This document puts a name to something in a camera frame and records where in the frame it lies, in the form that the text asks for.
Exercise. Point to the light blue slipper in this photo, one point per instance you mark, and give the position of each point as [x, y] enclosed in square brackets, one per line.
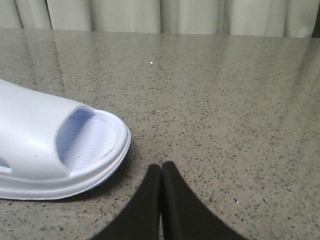
[52, 147]

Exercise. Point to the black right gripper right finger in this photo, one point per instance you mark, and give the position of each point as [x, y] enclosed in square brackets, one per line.
[184, 216]

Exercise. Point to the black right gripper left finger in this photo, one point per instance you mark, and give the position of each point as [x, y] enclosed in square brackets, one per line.
[139, 220]

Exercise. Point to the pale green curtain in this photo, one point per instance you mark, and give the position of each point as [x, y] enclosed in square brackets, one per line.
[270, 18]

